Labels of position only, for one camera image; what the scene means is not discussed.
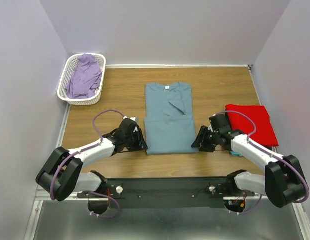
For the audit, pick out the white perforated plastic basket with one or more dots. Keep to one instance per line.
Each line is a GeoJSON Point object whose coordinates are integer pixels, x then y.
{"type": "Point", "coordinates": [67, 73]}

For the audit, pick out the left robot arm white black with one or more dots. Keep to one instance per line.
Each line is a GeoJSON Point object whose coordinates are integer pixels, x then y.
{"type": "Point", "coordinates": [61, 174]}

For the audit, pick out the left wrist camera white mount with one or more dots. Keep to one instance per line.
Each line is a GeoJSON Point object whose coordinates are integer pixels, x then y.
{"type": "Point", "coordinates": [134, 118]}

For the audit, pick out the purple t shirt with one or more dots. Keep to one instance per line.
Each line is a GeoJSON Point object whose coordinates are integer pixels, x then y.
{"type": "Point", "coordinates": [86, 78]}

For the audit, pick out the folded teal t shirt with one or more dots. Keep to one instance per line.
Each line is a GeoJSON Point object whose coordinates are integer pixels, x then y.
{"type": "Point", "coordinates": [236, 154]}

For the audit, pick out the aluminium extrusion frame rail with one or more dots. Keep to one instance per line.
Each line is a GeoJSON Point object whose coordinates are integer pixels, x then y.
{"type": "Point", "coordinates": [41, 195]}

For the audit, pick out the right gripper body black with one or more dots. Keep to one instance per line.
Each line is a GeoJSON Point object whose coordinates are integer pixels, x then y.
{"type": "Point", "coordinates": [210, 140]}

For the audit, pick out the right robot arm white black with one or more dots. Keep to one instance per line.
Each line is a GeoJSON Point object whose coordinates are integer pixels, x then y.
{"type": "Point", "coordinates": [283, 181]}

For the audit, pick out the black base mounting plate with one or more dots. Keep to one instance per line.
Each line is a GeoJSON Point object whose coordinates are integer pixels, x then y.
{"type": "Point", "coordinates": [164, 193]}

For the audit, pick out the blue-grey t shirt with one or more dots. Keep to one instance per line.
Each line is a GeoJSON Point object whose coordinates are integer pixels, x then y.
{"type": "Point", "coordinates": [169, 122]}

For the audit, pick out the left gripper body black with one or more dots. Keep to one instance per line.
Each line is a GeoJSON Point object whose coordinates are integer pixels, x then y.
{"type": "Point", "coordinates": [135, 143]}

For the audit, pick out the folded red t shirt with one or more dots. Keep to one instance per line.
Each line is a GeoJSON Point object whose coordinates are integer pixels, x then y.
{"type": "Point", "coordinates": [264, 134]}

